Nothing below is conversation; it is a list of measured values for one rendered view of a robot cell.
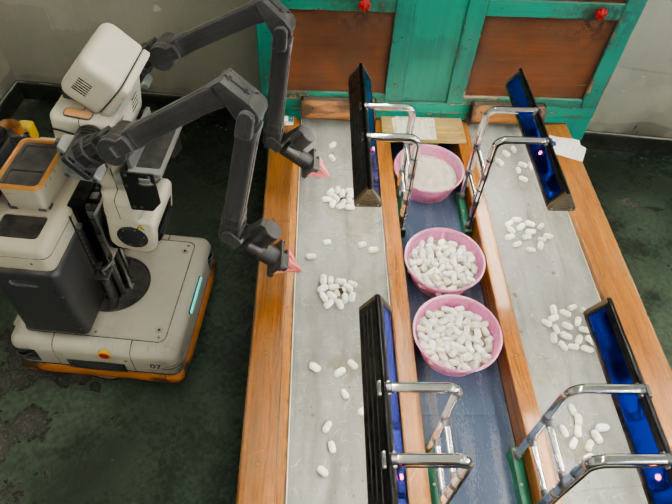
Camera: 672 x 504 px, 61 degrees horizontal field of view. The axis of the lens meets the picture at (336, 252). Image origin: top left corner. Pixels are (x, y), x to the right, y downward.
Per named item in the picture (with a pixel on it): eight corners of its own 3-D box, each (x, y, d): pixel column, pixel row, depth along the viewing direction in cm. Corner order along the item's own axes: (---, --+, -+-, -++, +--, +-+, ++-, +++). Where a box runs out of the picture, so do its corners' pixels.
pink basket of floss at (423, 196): (428, 220, 211) (433, 202, 203) (376, 182, 222) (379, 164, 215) (473, 187, 223) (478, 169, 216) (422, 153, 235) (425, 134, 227)
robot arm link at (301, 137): (269, 127, 194) (263, 142, 188) (290, 108, 188) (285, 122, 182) (295, 150, 199) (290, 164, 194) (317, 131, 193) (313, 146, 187)
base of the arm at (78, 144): (77, 130, 153) (60, 160, 145) (96, 117, 149) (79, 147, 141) (103, 151, 158) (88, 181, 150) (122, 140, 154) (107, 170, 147)
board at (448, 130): (383, 142, 224) (383, 139, 223) (380, 118, 234) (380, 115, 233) (466, 144, 226) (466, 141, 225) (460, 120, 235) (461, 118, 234)
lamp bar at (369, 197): (353, 207, 163) (355, 189, 157) (347, 80, 202) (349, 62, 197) (381, 208, 163) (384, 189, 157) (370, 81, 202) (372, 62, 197)
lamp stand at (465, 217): (462, 239, 206) (494, 141, 171) (454, 199, 218) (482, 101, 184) (514, 240, 206) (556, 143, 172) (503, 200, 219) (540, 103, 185)
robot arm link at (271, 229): (228, 218, 163) (218, 237, 156) (253, 197, 156) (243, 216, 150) (260, 244, 167) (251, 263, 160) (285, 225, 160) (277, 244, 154)
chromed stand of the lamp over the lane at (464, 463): (364, 531, 142) (383, 470, 108) (360, 451, 155) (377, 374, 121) (439, 530, 143) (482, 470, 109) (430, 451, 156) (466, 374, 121)
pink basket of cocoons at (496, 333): (412, 386, 168) (417, 371, 161) (404, 310, 185) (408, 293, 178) (502, 387, 169) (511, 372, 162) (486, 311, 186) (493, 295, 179)
